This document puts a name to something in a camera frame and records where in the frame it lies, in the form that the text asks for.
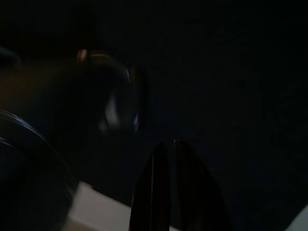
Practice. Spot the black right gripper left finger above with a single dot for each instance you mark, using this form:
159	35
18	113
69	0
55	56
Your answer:
151	197

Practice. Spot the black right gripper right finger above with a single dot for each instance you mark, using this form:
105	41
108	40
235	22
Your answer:
192	192

